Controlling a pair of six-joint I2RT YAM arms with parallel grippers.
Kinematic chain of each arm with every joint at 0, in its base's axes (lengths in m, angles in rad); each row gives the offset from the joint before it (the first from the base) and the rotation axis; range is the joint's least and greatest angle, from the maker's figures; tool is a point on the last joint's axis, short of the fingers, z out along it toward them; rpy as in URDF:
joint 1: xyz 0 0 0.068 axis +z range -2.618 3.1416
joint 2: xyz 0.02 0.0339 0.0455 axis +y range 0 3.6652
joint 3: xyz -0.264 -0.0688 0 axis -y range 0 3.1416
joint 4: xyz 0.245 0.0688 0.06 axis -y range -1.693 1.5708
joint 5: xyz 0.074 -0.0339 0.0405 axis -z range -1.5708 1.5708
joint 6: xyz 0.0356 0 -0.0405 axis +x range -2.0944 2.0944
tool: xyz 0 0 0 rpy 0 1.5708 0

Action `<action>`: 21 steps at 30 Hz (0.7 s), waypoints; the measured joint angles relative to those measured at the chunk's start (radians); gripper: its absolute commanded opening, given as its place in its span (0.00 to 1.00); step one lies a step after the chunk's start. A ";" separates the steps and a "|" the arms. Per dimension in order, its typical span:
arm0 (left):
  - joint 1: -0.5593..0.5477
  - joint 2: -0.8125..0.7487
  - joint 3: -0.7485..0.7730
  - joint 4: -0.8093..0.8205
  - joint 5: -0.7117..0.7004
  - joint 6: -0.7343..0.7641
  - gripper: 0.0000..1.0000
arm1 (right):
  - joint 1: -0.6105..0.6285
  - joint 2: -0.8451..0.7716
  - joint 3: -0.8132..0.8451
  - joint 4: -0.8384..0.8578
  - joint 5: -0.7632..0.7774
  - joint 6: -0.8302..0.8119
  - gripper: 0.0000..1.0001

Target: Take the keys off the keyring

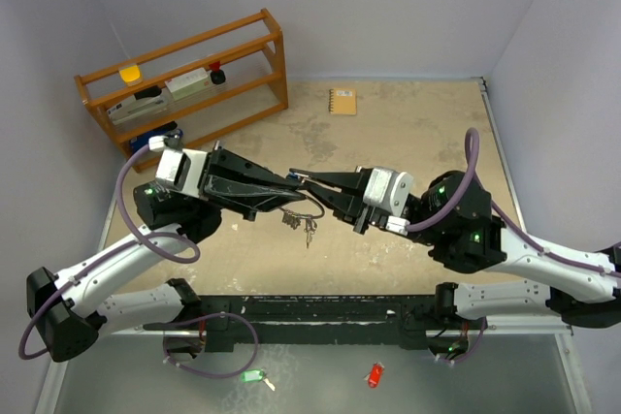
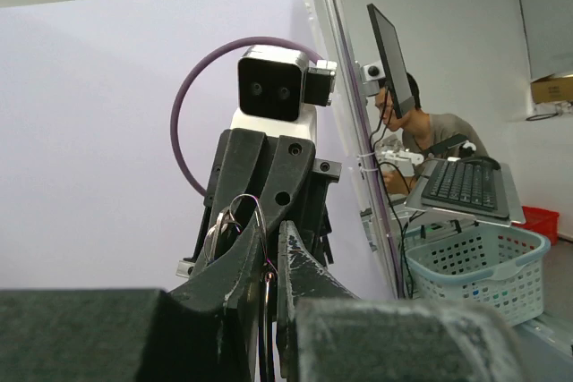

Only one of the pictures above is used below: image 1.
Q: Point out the silver metal keyring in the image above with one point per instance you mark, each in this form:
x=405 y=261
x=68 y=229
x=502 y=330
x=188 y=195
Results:
x=294 y=219

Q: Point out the red black bottle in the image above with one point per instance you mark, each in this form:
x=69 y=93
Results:
x=217 y=75

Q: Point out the brown spiral notebook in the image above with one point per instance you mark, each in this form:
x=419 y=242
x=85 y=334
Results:
x=342 y=102

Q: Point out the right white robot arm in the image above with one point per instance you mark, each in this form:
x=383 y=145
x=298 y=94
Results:
x=457 y=220

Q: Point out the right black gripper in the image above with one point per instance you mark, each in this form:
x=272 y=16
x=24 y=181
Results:
x=343 y=207

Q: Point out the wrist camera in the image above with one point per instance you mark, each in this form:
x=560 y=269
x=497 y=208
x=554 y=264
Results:
x=388 y=191
x=179 y=169

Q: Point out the orange wooden shelf rack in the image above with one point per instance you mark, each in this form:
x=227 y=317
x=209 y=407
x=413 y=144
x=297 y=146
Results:
x=251 y=52

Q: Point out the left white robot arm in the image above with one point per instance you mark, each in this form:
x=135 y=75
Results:
x=170 y=198

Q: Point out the blue stapler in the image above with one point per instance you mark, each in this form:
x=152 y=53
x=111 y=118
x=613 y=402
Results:
x=168 y=129

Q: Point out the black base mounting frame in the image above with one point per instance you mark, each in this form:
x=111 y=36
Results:
x=412 y=322

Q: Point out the black white stapler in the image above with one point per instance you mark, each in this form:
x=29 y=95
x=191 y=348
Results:
x=147 y=101

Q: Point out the yellow tagged key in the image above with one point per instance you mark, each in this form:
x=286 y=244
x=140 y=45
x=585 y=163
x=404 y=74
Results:
x=309 y=236

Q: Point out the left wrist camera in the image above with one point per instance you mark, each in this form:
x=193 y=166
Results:
x=179 y=169

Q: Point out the red tagged key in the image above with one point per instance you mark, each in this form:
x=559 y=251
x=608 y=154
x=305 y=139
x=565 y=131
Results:
x=374 y=376

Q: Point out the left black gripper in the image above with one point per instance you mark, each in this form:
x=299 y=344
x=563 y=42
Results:
x=254 y=189

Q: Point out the white cardboard box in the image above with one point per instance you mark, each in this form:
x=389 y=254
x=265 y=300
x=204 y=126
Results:
x=188 y=84

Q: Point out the green tagged key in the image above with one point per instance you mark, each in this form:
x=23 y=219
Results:
x=257 y=375

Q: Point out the yellow lidded container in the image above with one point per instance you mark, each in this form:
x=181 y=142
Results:
x=130 y=74

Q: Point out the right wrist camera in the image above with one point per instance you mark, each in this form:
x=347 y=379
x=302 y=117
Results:
x=388 y=191

